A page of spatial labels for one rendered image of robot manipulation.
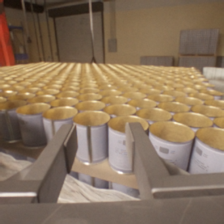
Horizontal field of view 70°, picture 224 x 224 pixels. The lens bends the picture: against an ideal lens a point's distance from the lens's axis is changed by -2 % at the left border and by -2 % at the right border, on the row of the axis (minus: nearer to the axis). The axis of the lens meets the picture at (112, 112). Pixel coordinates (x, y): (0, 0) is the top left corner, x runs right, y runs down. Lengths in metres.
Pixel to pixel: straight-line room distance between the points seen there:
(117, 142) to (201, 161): 0.12
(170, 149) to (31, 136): 0.27
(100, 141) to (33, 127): 0.14
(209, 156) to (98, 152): 0.17
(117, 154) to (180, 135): 0.11
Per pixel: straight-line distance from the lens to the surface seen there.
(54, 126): 0.31
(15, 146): 0.41
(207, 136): 0.31
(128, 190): 0.32
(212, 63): 7.82
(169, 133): 0.31
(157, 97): 0.47
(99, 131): 0.28
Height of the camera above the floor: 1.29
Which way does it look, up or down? 20 degrees down
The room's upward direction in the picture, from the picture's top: 2 degrees counter-clockwise
